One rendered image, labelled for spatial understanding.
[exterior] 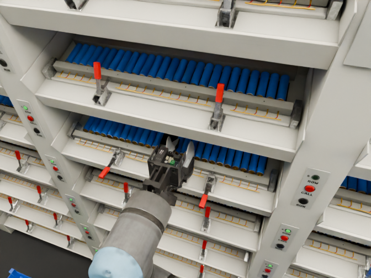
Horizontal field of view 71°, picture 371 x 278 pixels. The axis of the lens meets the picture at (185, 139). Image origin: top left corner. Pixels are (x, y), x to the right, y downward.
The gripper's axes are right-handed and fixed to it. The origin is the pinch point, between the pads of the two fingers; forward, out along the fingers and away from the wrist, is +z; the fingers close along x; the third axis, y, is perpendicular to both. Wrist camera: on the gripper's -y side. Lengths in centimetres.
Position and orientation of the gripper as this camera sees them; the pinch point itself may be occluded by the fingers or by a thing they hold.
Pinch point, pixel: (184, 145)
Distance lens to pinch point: 69.2
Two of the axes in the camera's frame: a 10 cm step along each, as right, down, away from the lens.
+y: 0.0, -7.4, -6.7
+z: 3.2, -6.4, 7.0
